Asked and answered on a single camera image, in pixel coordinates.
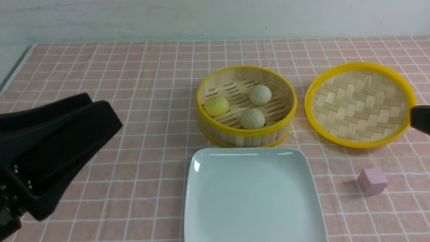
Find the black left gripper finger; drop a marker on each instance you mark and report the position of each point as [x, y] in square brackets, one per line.
[27, 118]

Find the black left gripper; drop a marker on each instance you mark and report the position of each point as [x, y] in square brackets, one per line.
[38, 163]

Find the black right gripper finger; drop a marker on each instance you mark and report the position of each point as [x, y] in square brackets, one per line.
[420, 118]

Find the white steamed bun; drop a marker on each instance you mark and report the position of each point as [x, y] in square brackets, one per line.
[260, 95]
[252, 119]

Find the white steamed bun front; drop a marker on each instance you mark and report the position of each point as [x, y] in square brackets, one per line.
[252, 119]

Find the yellow steamed bun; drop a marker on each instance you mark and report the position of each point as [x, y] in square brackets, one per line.
[216, 106]

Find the white square plate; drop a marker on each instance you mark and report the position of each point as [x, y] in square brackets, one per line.
[252, 195]

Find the woven bamboo steamer lid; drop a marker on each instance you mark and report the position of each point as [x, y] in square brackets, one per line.
[360, 105]

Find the pink cube block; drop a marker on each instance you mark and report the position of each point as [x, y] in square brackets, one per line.
[372, 181]

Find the pink checkered tablecloth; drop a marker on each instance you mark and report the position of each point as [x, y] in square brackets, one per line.
[133, 189]

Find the bamboo steamer basket yellow rim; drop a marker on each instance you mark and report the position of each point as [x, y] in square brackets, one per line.
[234, 84]

